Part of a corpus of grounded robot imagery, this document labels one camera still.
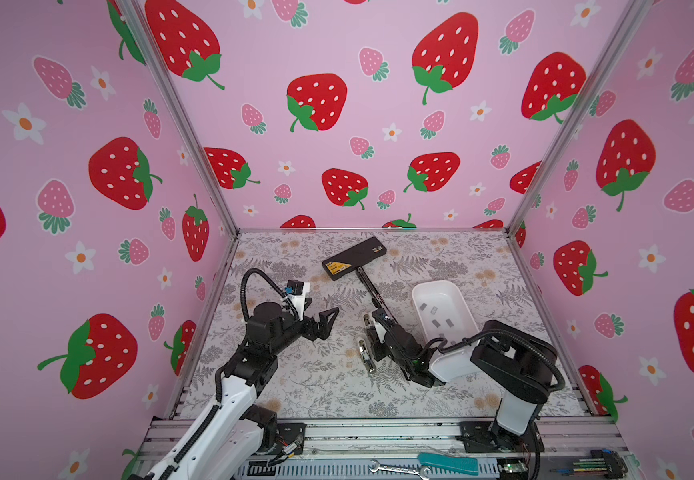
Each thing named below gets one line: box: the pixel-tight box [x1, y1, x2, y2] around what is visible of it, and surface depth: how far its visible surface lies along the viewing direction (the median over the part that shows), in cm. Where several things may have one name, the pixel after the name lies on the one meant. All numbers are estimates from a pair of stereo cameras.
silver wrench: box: [368, 459, 433, 480], surface depth 71 cm
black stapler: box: [322, 236, 398, 325], surface depth 110 cm
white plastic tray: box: [412, 280, 480, 348], surface depth 100 cm
